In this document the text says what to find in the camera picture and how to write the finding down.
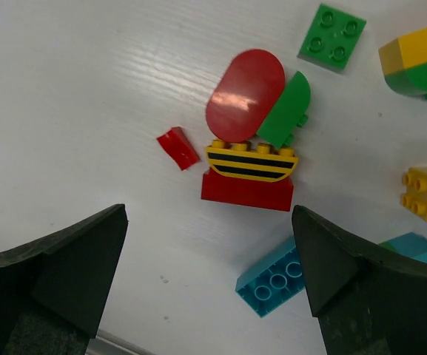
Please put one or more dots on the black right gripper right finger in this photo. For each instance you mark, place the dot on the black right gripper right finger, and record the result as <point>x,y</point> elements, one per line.
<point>367,299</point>

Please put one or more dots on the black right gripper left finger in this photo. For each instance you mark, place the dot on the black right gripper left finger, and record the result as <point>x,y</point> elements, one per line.
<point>53,290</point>

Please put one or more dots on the red rectangular lego brick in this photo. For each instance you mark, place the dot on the red rectangular lego brick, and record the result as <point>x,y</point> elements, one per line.
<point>265,195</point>

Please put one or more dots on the yellow black striped lego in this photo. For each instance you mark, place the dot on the yellow black striped lego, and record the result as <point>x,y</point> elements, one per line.
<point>241,160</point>

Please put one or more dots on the yellow and green lego stack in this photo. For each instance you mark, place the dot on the yellow and green lego stack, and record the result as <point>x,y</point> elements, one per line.
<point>404,64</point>

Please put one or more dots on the green and cyan lego stack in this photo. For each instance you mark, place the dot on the green and cyan lego stack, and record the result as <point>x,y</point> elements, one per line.
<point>410,245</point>

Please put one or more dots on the cyan rectangular lego brick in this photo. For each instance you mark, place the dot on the cyan rectangular lego brick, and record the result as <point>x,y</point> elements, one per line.
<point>273,280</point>

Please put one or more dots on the small red lego piece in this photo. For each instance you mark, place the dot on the small red lego piece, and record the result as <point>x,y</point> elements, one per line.
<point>177,145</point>

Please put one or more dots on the green curved lego piece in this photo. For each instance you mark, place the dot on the green curved lego piece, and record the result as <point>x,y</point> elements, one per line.
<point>288,113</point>

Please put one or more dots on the red oval lego piece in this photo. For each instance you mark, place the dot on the red oval lego piece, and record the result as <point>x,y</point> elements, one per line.
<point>248,89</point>

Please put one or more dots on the green square lego brick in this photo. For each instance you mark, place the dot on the green square lego brick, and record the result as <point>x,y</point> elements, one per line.
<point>331,38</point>

